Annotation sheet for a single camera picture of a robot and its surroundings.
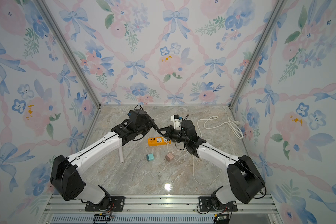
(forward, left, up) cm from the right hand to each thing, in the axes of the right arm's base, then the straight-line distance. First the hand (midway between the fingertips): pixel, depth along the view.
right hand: (158, 130), depth 77 cm
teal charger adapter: (-7, +6, -21) cm, 23 cm away
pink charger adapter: (-6, -5, -21) cm, 23 cm away
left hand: (+7, +1, +1) cm, 7 cm away
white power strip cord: (+23, -55, -24) cm, 64 cm away
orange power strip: (+5, +2, -20) cm, 21 cm away
